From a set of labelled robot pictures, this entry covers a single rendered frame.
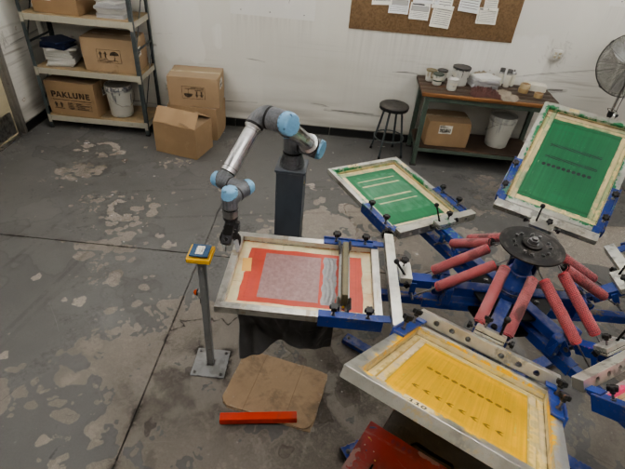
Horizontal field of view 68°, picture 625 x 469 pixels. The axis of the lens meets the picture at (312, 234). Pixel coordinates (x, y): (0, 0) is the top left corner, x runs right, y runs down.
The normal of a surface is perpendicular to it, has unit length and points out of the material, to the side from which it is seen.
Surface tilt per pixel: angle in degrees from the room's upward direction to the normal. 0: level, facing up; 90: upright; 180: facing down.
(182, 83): 89
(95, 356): 0
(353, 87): 90
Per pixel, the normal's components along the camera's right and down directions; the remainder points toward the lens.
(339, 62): -0.07, 0.60
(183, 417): 0.07, -0.79
